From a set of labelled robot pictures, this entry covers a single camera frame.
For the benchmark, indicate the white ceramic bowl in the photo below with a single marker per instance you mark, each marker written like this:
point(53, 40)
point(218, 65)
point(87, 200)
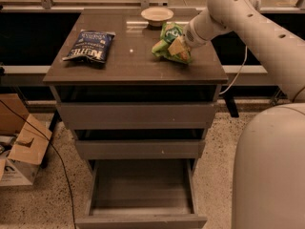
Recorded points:
point(157, 16)

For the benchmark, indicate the grey middle drawer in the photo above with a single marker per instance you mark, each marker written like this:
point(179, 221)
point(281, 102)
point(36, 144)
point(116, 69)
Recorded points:
point(139, 149)

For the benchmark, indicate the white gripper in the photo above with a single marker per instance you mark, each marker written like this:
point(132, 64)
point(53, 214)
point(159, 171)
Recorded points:
point(192, 37)

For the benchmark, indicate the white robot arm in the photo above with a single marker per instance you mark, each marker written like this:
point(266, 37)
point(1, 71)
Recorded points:
point(269, 161)

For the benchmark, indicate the open cardboard box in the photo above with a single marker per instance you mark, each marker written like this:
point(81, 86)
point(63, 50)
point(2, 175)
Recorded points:
point(24, 142)

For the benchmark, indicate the grey drawer cabinet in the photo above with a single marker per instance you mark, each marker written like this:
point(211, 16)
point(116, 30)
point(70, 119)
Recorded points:
point(132, 74)

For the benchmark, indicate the blue kettle chip bag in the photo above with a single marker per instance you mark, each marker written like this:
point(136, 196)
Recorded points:
point(91, 46)

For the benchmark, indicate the green rice chip bag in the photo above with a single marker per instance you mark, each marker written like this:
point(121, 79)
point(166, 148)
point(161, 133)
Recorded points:
point(168, 34)

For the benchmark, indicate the grey open bottom drawer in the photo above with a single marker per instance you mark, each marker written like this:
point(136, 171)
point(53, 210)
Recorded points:
point(142, 194)

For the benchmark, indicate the grey top drawer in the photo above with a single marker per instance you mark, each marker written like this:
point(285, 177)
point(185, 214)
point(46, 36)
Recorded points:
point(115, 116)

